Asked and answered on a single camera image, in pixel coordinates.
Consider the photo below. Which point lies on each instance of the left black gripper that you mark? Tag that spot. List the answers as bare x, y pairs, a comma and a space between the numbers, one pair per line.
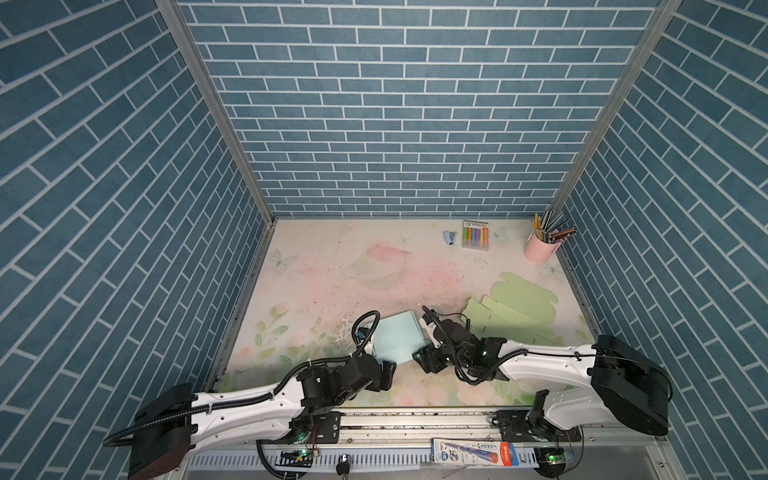
379, 383

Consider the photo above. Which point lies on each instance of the red white blue package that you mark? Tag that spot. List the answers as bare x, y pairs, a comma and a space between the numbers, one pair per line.
471, 453

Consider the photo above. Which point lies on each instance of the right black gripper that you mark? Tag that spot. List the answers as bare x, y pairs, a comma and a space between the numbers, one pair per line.
426, 355

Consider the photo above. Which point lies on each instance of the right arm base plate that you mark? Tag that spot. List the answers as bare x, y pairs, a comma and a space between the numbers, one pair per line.
515, 426

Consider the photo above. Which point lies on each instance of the pink pencil cup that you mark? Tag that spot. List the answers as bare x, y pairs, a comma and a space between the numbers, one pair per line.
539, 252

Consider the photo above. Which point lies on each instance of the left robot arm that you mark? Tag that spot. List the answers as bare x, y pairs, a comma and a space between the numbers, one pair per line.
301, 408

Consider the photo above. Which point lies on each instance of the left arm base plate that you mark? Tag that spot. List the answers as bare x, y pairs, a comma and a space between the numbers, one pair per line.
318, 429

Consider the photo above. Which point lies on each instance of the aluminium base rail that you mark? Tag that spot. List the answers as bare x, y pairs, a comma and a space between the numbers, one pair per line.
398, 441

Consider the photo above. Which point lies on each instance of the coloured marker pack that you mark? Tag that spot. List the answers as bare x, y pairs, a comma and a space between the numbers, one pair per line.
475, 235

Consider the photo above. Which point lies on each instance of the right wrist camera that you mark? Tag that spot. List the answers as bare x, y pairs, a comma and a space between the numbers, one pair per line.
429, 327

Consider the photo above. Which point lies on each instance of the light blue paper box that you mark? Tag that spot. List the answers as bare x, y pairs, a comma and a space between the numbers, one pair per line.
398, 337

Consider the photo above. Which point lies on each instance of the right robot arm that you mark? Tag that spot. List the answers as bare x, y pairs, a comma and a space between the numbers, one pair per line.
606, 382

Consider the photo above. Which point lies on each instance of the light green paper box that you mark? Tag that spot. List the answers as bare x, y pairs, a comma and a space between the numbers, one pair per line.
523, 311

